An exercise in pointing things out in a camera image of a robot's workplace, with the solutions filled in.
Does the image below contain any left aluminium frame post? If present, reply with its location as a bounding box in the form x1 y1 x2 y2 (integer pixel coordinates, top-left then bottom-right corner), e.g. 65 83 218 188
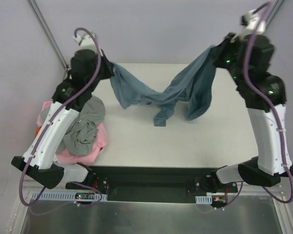
27 0 69 72

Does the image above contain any right slotted cable duct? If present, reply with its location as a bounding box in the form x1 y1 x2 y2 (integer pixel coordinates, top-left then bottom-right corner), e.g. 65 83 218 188
195 195 213 205

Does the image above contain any orange t shirt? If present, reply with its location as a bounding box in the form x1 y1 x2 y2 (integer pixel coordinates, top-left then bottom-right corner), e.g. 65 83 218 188
35 127 41 137

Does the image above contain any slotted cable duct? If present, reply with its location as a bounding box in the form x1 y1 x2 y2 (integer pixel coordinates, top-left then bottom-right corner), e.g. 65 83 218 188
195 195 213 205
39 191 107 202

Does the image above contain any blue-grey t shirt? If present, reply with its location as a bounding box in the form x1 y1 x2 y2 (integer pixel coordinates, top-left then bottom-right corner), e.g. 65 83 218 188
110 46 216 127

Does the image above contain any pink t shirt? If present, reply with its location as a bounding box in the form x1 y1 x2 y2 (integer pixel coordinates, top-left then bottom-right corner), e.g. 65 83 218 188
36 100 110 169

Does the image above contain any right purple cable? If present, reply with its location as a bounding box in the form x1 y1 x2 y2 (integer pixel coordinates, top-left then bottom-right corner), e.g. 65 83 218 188
196 1 293 215

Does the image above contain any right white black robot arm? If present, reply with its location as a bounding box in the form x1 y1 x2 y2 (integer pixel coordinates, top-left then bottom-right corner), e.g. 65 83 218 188
209 33 293 193

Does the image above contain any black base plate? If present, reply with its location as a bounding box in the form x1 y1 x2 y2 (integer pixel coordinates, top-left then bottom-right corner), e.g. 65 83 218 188
65 166 242 202

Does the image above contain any white t shirt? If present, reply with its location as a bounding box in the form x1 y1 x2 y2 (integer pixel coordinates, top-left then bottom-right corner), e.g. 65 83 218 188
53 155 60 164

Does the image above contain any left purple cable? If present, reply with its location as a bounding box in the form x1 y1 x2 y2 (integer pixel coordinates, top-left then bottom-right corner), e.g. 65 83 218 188
19 28 104 215

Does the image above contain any left slotted cable duct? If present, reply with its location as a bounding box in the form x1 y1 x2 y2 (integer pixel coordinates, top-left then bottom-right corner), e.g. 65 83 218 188
39 191 107 202

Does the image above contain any aluminium frame post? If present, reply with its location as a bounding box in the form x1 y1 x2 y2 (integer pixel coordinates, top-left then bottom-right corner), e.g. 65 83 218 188
27 0 69 72
266 0 286 29

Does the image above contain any purple cable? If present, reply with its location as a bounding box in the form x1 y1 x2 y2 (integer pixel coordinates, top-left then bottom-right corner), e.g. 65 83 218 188
196 1 293 215
19 28 104 215

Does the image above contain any grey t shirt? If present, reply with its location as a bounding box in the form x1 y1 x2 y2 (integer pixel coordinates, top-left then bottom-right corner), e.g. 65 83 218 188
40 95 105 156

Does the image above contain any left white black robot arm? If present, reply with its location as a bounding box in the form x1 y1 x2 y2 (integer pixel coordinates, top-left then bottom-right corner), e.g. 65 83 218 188
11 49 114 190

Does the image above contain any right aluminium frame post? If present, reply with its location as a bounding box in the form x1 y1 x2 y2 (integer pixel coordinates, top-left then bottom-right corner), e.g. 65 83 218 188
266 0 286 29

